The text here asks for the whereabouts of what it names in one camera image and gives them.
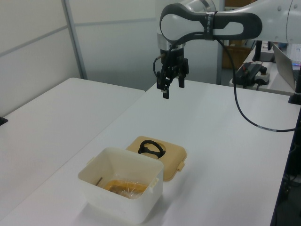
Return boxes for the grey emergency stop button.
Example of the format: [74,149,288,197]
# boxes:
[255,70,271,85]

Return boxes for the brown cardboard box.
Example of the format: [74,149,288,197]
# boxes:
[222,40,251,70]

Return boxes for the tan tool case lid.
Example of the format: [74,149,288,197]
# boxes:
[126,136,188,182]

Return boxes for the yellow tray in plastic wrap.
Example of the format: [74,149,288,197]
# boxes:
[103,179,148,200]

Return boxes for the white plastic tool case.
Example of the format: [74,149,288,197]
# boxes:
[78,147,165,224]

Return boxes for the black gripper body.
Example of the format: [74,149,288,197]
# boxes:
[160,48,190,73]

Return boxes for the black mounting post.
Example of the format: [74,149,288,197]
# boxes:
[288,69,301,105]

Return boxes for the black lid handle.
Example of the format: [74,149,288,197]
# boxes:
[138,139,166,161]

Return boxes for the black cable strap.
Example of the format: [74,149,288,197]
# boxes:
[203,10,218,40]

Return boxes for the grey laptop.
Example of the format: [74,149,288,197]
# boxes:
[272,43,301,91]

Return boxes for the black power device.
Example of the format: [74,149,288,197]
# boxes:
[232,63,269,89]

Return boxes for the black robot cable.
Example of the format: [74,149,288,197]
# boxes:
[153,32,296,132]

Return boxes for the black monitor stand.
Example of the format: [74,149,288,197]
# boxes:
[251,40,276,63]

